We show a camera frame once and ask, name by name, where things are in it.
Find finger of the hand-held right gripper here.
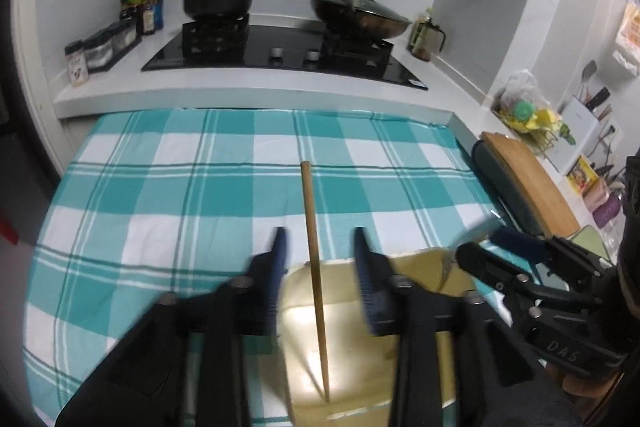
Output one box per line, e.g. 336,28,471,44
456,241,601,309
489,227,613,275

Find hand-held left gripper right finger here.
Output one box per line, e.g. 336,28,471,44
354,227,535,427

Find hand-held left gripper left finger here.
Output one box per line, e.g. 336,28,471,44
55,227,288,427

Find wooden chopstick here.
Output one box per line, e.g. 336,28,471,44
300,161,332,404

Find metal spoon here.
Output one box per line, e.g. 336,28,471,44
439,216,501,295

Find cream utensil holder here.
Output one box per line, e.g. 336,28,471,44
276,247,481,427

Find wooden cutting board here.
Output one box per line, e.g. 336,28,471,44
480,132,581,238

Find dark teal tray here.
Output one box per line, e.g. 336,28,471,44
471,139,551,238

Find pink cup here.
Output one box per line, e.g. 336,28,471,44
585,179,611,212

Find yellow packet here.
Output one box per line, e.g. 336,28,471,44
566,156,598,195

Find purple container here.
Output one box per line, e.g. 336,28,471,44
595,194,623,228

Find white knife block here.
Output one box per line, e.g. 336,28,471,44
557,99,601,175

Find teal checked cloth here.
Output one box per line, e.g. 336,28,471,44
22,107,506,427

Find plastic bag of sponges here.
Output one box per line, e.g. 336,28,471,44
492,69,565,132

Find metal spatula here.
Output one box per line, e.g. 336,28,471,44
580,59,598,100

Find black gas hob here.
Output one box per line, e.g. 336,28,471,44
141,23,429,92

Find glass oil jar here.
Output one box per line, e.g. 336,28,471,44
410,9,446,62

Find black pan support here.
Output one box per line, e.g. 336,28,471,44
181,14,251,55
322,32,396,60

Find black wok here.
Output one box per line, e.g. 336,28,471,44
309,0,413,40

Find black casserole pot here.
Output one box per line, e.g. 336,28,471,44
175,0,264,20

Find glass wok lid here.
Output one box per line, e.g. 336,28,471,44
345,0,401,22

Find red object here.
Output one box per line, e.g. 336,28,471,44
0,212,21,249

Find brown sauce bottle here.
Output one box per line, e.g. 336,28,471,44
141,0,157,36

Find white label spice jar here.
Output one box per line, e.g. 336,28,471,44
64,41,90,86

